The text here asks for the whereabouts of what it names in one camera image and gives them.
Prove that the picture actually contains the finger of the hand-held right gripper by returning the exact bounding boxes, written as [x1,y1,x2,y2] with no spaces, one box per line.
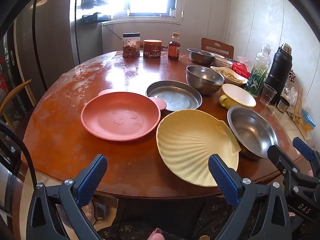
[267,144,320,200]
[292,137,320,178]

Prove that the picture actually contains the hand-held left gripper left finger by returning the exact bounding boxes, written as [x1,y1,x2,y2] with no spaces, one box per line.
[26,154,108,240]

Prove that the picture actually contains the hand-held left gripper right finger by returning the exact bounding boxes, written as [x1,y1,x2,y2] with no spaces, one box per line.
[208,154,292,240]

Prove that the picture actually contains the large steel bowl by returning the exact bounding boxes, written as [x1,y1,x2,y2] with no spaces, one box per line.
[227,105,279,160]

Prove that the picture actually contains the yellow shell-shaped plate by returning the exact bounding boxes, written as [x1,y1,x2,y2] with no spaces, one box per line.
[156,109,242,187]

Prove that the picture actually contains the pink bear-shaped plate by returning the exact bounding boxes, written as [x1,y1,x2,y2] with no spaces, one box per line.
[81,89,167,142]

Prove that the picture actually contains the yellow bowl with handle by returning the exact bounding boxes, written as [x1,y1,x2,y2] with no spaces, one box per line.
[219,83,257,110]

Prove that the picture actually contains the round metal pan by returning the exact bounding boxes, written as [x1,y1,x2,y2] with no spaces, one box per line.
[145,80,202,112]

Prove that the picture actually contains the deep steel bowl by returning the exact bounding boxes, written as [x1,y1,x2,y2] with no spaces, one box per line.
[185,65,225,95]

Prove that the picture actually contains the person's left hand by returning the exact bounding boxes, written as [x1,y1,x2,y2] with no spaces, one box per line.
[149,227,164,240]

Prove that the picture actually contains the blue paper liners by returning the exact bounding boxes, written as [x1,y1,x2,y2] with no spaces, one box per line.
[301,109,316,130]

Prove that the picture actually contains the chopsticks packet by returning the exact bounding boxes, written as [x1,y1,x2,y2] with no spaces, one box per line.
[294,86,304,123]

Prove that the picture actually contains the person's dark floral clothing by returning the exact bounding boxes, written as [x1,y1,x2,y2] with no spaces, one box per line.
[97,196,253,240]

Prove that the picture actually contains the small steel cup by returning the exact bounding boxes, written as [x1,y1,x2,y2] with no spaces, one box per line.
[276,96,290,113]

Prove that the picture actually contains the clear plastic cup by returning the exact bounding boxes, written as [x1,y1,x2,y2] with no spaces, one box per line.
[259,84,277,105]

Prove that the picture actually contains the black thermos flask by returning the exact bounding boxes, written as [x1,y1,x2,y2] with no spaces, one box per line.
[264,44,292,104]

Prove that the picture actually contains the green plastic bottle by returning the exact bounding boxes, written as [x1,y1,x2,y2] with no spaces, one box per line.
[244,43,271,98]

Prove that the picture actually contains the red packet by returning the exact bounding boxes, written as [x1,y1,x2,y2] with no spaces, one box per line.
[231,62,251,79]

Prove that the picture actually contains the white oblong dish with food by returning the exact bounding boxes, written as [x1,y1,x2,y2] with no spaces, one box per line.
[210,66,248,84]

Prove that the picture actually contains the white ceramic bowl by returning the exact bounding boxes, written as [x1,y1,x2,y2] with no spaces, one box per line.
[214,56,235,68]

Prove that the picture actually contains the small steel bowl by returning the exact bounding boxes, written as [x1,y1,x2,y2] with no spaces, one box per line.
[187,48,217,64]

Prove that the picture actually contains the wooden chair with cutout back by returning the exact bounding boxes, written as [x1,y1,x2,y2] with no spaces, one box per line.
[201,38,234,59]

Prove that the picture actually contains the clear jar with black lid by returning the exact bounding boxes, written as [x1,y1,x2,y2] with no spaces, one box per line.
[122,33,141,58]

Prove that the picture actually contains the brown sauce bottle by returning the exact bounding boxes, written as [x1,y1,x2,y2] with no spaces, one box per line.
[168,32,181,60]

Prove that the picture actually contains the glass door with red decals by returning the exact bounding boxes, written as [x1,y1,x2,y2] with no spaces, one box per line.
[0,30,15,100]

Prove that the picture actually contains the jar with orange lid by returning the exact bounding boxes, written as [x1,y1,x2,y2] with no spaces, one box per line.
[143,39,162,59]

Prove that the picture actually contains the grey refrigerator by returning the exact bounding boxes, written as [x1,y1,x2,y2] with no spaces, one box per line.
[14,0,103,98]

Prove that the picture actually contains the black shelf basket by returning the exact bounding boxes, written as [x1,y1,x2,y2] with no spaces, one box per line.
[82,12,110,23]

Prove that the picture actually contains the black cable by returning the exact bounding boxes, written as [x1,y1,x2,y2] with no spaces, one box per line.
[0,120,38,188]

